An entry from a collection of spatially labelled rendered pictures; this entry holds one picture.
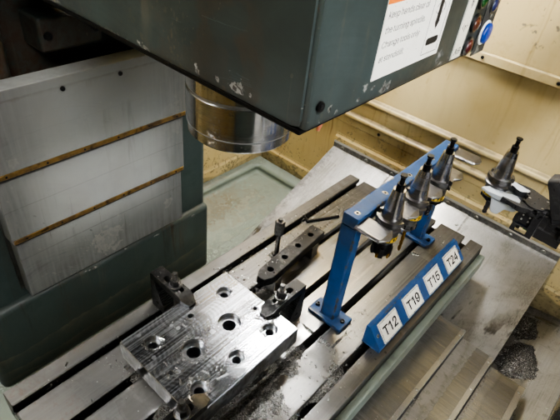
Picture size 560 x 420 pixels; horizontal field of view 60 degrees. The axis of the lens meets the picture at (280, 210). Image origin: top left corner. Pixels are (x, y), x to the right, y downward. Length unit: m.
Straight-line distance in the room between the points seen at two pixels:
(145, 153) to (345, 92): 0.80
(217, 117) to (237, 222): 1.31
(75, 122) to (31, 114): 0.09
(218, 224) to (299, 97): 1.48
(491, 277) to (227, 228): 0.96
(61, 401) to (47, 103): 0.58
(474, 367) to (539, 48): 0.89
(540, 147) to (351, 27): 1.20
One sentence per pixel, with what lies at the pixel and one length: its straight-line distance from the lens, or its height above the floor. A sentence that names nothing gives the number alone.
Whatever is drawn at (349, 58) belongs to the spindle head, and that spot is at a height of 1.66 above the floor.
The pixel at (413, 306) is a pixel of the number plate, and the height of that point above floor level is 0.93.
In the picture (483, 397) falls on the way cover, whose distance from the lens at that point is 1.47.
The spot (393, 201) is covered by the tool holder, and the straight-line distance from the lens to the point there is 0.99.
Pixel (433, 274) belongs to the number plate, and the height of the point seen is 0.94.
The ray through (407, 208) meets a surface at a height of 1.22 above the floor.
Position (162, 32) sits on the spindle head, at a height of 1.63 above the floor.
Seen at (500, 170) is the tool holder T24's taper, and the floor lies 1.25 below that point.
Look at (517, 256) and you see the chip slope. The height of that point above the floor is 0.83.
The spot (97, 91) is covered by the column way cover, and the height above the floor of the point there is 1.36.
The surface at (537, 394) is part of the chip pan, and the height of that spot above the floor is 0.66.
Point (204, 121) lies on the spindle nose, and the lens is 0.67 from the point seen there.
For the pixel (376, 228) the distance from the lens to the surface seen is 1.00.
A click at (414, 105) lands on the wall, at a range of 1.74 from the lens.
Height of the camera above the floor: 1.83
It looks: 38 degrees down
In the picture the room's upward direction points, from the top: 7 degrees clockwise
